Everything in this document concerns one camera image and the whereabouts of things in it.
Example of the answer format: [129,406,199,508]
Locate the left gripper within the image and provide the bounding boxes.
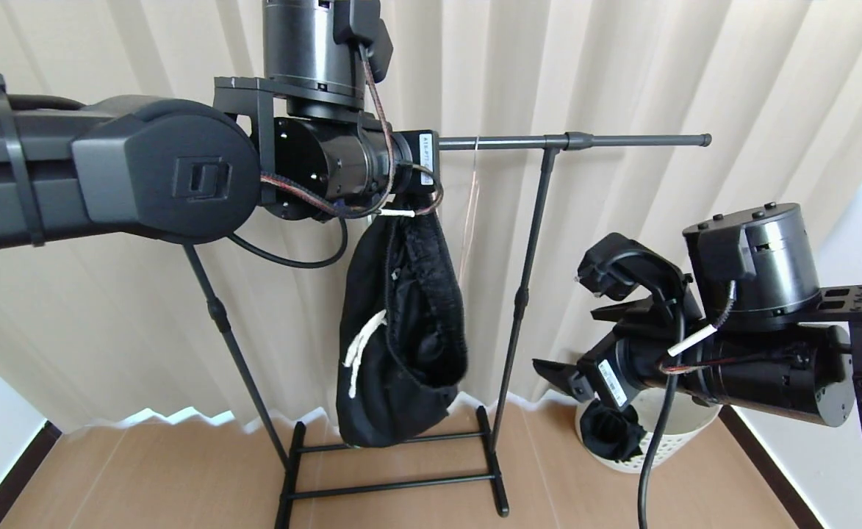
[273,116,440,221]

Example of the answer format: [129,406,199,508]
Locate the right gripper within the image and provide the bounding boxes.
[532,294,854,429]

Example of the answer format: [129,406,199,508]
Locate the black drawstring shorts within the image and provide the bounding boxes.
[335,195,470,449]

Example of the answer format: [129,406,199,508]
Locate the white laundry basket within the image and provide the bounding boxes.
[575,388,722,475]

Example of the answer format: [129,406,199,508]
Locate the pink clothes hanger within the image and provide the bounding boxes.
[459,137,481,284]

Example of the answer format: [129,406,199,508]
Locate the black clothes rack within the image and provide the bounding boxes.
[183,133,712,529]

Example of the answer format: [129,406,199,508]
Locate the black garment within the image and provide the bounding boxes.
[580,400,646,464]

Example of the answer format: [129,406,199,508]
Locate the beige curtain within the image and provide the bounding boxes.
[0,0,862,434]

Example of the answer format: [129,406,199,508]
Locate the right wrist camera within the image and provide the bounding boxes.
[576,233,703,339]

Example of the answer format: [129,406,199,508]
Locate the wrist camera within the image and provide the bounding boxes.
[576,233,703,339]
[331,0,395,83]

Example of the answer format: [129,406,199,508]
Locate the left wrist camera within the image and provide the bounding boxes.
[331,0,395,83]

